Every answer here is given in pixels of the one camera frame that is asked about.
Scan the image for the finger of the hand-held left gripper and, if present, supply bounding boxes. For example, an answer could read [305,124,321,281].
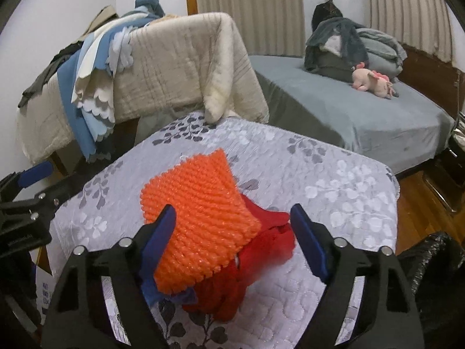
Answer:
[7,175,96,222]
[0,161,54,204]

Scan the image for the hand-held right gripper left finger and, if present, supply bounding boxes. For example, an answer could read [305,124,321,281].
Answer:
[42,204,177,349]

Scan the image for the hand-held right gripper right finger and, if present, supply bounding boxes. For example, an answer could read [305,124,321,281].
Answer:
[291,204,425,349]

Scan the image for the orange knitted cloth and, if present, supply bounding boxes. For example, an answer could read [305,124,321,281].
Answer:
[140,148,263,295]

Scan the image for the red plastic bag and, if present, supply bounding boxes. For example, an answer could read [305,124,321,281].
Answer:
[182,193,296,322]

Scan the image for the blue fabric scrap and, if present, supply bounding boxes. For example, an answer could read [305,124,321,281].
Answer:
[140,276,198,308]

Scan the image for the black trash bag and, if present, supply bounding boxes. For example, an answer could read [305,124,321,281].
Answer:
[396,231,465,349]

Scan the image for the white cardboard box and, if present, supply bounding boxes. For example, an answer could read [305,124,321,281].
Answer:
[34,262,55,317]

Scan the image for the grey leaf-print quilted bedspread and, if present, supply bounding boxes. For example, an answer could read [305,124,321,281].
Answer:
[47,114,398,349]

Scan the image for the blue white scalloped blanket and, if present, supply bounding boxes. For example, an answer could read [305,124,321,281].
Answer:
[56,18,135,162]

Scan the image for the dark clothing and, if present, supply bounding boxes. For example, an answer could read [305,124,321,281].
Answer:
[18,42,86,108]

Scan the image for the bed with grey sheet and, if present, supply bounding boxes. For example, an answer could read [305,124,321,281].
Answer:
[249,54,456,175]

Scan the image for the tan cloth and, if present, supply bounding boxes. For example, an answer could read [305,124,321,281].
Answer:
[87,5,120,31]

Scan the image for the beige quilt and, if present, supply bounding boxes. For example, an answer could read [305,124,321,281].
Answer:
[16,12,270,164]

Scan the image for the pink plush toy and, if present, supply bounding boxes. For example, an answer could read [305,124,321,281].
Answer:
[350,63,396,99]

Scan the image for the dark green pillow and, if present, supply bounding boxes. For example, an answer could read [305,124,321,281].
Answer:
[314,53,364,79]

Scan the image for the blue cloth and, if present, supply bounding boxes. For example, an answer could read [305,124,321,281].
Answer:
[134,0,166,20]

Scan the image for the folded grey-blue blanket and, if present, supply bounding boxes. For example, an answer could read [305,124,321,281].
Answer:
[358,27,407,70]

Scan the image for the wooden headboard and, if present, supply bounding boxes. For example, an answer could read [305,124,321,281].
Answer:
[398,42,465,117]

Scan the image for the black garment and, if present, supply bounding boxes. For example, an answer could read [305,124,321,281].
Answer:
[312,3,344,31]

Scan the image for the beige striped curtain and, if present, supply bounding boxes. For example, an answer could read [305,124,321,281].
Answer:
[366,0,455,68]
[195,0,306,58]

